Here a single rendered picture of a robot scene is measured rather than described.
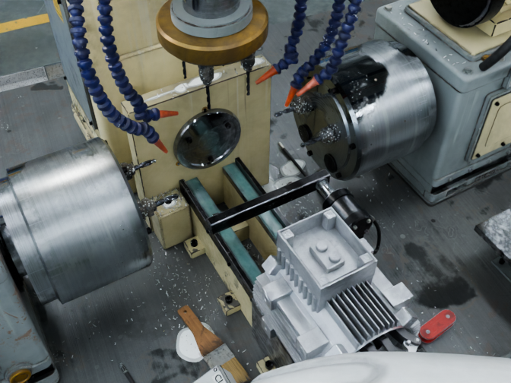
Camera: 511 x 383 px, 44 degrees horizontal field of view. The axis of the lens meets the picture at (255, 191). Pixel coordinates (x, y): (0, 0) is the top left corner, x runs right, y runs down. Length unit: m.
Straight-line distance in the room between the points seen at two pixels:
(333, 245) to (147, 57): 0.54
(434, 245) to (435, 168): 0.17
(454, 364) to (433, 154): 1.09
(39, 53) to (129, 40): 2.19
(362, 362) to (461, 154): 1.12
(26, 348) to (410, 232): 0.82
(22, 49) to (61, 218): 2.49
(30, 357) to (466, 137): 0.95
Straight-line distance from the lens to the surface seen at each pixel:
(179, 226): 1.34
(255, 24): 1.02
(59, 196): 1.03
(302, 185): 1.18
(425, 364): 0.33
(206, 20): 1.00
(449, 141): 1.37
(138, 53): 1.26
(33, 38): 3.54
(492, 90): 1.35
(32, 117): 1.76
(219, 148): 1.31
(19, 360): 1.17
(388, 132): 1.23
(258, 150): 1.39
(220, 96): 1.24
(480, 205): 1.53
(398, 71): 1.25
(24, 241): 1.04
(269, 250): 1.29
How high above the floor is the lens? 1.90
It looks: 48 degrees down
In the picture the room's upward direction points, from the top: straight up
